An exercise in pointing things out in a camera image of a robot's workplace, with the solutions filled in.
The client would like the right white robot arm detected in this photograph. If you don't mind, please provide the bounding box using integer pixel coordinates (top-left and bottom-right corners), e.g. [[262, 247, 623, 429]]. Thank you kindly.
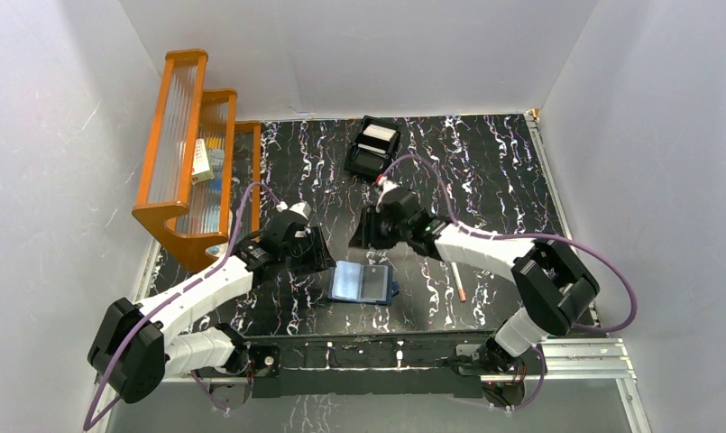
[[348, 180, 600, 373]]

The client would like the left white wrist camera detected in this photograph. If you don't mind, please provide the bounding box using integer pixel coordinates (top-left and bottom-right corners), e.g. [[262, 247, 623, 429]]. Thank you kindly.
[[275, 201, 311, 226]]

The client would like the blue leather card holder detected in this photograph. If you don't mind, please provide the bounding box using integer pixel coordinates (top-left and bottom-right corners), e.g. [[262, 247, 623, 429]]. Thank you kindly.
[[327, 261, 400, 306]]

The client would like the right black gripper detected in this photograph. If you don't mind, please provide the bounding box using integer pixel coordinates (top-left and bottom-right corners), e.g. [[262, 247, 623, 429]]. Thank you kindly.
[[348, 204, 411, 250]]

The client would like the white orange pen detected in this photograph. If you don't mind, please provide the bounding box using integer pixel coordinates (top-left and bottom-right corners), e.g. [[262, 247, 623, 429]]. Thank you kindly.
[[450, 262, 467, 302]]

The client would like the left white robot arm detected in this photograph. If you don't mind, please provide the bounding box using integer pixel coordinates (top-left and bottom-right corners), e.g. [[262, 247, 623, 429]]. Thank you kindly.
[[87, 202, 335, 403]]

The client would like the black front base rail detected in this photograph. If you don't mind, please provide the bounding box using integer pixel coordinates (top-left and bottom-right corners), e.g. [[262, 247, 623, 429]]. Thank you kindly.
[[195, 325, 549, 413]]

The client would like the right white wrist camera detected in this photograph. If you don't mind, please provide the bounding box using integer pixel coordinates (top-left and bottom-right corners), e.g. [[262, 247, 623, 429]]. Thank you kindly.
[[373, 175, 400, 198]]

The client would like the white card stack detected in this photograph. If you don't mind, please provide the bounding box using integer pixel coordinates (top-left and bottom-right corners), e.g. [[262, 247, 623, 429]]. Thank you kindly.
[[362, 124, 398, 142]]

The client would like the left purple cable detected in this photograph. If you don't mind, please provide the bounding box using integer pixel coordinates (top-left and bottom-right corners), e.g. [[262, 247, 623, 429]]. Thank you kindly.
[[82, 181, 286, 415]]

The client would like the orange wooden rack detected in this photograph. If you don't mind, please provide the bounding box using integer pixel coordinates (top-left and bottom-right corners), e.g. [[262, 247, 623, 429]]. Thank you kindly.
[[132, 49, 262, 272]]

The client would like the black card box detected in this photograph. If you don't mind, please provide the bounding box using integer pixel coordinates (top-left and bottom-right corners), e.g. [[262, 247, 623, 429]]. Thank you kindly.
[[344, 115, 401, 181]]

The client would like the black VIP credit card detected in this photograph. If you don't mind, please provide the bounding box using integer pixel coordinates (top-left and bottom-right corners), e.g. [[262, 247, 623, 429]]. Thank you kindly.
[[361, 265, 389, 301]]

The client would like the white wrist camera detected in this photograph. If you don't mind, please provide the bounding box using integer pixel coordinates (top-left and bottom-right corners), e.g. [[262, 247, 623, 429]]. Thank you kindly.
[[275, 201, 311, 226], [373, 175, 400, 198]]

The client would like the white red small box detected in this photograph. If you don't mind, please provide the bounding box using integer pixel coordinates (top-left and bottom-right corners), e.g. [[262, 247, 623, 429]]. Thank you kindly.
[[190, 139, 214, 185]]

